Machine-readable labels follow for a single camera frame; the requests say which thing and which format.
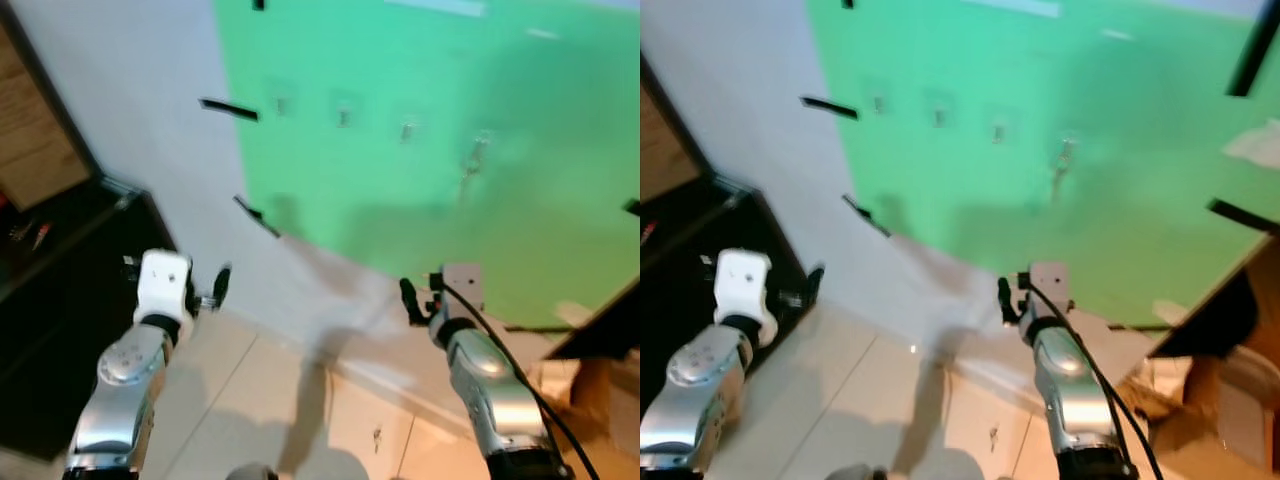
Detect silver hanging keys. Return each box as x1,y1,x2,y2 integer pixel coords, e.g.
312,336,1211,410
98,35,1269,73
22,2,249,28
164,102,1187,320
1050,150,1077,205
459,146,491,203

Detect black cabinet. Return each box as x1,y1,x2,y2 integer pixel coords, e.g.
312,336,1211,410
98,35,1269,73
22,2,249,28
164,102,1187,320
0,174,179,463
640,174,813,421

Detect dark wooden furniture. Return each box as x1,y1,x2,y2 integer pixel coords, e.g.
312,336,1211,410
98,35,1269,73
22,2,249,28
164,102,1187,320
544,278,641,363
1144,234,1280,363

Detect black tape strip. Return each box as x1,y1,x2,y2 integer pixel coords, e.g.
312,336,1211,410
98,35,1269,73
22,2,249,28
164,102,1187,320
1207,198,1280,238
1227,0,1280,99
199,97,262,124
799,95,860,122

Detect brown wooden door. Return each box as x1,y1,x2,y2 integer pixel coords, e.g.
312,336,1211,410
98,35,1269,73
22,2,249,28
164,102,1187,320
640,55,703,204
0,18,102,213

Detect brown cardboard box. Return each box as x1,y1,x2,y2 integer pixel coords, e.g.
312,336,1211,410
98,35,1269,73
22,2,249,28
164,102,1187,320
1120,340,1280,480
545,350,641,480

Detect crumpled white paper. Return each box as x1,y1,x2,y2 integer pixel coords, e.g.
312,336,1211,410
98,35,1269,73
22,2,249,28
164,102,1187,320
1221,119,1280,170

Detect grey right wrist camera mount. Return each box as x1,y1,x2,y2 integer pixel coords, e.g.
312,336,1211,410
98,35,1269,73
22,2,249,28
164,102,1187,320
442,262,485,313
1029,261,1072,309

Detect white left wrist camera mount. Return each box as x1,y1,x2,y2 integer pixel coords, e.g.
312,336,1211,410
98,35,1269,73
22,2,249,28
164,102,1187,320
134,249,197,323
714,249,779,347

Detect green wall sheet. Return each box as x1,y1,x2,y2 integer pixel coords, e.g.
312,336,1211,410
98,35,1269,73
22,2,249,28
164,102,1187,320
804,0,1280,332
212,0,641,332

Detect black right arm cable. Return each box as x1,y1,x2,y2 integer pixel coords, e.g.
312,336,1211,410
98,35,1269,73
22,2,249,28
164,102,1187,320
438,283,602,480
1024,284,1167,480

